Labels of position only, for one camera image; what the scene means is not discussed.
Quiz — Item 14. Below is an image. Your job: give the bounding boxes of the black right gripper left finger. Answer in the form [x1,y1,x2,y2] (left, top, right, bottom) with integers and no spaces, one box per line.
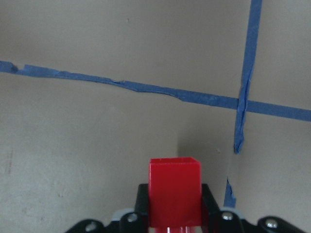
[135,183,149,228]

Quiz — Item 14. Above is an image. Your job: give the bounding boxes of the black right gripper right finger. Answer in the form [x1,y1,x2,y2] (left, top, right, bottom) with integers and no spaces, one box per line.
[201,183,220,228]

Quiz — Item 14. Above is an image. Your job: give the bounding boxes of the red toy block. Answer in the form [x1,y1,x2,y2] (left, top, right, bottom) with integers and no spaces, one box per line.
[148,157,202,233]

